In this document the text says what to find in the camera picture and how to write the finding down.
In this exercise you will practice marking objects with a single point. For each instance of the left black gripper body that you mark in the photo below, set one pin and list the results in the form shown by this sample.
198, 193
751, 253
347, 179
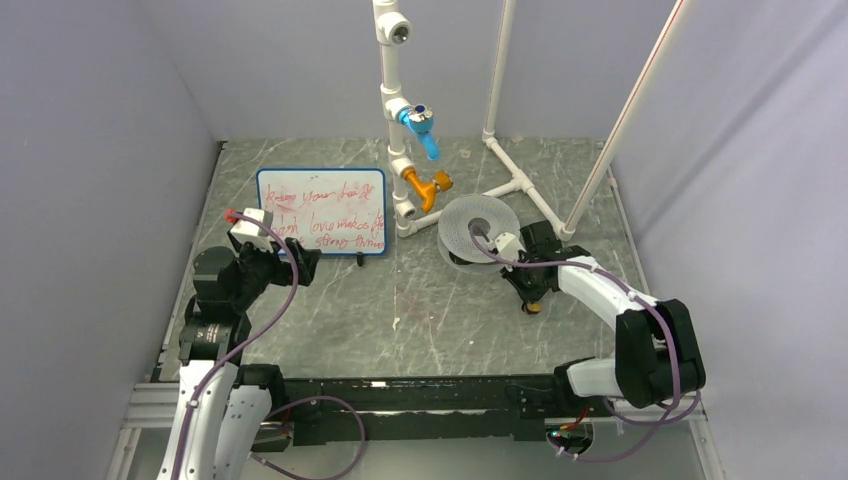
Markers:
259, 267

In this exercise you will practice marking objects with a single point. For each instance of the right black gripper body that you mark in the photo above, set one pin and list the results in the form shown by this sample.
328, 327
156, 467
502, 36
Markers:
524, 279

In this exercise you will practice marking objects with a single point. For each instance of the blue framed whiteboard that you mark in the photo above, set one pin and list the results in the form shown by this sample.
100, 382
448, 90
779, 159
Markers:
341, 211

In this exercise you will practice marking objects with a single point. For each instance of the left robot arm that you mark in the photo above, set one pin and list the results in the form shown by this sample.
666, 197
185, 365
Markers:
222, 402

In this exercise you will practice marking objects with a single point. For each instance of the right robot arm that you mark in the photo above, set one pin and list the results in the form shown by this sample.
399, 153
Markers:
656, 356

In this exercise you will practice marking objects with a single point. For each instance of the orange plastic tap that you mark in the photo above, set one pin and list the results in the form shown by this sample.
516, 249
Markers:
427, 191

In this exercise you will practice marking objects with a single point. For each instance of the blue plastic tap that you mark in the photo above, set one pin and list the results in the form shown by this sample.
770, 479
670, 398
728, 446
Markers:
419, 120

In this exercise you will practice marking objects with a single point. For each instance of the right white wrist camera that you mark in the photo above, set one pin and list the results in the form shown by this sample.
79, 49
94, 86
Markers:
507, 246

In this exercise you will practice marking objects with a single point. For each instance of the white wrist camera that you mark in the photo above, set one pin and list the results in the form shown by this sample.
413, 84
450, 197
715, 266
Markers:
250, 227
507, 246

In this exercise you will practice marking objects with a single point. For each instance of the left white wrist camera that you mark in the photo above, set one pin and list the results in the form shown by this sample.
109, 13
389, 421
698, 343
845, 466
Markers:
250, 227

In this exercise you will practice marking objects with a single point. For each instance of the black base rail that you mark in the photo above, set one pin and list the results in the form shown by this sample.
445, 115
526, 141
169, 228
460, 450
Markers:
521, 407

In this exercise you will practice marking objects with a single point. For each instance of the white PVC pipe frame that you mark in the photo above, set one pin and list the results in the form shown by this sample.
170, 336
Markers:
393, 29

